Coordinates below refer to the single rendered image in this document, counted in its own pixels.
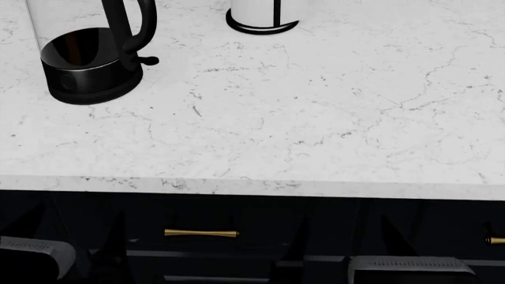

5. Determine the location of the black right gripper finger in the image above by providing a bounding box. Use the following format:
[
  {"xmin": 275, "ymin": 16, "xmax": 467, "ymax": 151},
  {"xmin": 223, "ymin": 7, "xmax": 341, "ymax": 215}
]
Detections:
[
  {"xmin": 267, "ymin": 215, "xmax": 311, "ymax": 284},
  {"xmin": 379, "ymin": 213, "xmax": 420, "ymax": 258}
]

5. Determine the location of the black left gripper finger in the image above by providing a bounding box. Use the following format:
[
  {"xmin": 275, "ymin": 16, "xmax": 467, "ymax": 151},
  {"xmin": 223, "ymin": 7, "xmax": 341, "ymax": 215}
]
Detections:
[
  {"xmin": 0, "ymin": 200, "xmax": 47, "ymax": 239},
  {"xmin": 89, "ymin": 209, "xmax": 133, "ymax": 284}
]

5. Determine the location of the black kettle power base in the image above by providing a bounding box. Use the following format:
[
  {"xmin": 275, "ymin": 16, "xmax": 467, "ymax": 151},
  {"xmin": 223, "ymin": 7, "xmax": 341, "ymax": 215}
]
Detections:
[{"xmin": 48, "ymin": 69, "xmax": 144, "ymax": 107}]

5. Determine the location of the dark navy cabinet drawer front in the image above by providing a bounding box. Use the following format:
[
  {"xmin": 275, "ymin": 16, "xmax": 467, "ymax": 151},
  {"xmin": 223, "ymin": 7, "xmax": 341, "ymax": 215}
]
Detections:
[{"xmin": 50, "ymin": 192, "xmax": 364, "ymax": 258}]

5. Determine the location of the gold cabinet handle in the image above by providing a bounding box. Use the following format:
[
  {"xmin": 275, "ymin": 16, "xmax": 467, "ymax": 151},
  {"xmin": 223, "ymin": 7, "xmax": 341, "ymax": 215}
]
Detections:
[{"xmin": 484, "ymin": 221, "xmax": 505, "ymax": 246}]

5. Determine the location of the long gold drawer handle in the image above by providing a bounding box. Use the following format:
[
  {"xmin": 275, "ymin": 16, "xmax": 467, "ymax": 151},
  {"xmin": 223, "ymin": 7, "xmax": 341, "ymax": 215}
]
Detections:
[{"xmin": 163, "ymin": 227, "xmax": 241, "ymax": 238}]

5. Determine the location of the glass electric kettle black handle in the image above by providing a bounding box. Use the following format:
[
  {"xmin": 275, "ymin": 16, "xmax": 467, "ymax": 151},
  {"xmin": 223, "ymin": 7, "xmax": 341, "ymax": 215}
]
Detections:
[{"xmin": 24, "ymin": 0, "xmax": 160, "ymax": 96}]

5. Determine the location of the white cylinder black base ring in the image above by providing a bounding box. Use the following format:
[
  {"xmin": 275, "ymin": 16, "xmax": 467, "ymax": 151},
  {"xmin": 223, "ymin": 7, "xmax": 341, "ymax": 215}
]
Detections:
[{"xmin": 225, "ymin": 0, "xmax": 301, "ymax": 36}]

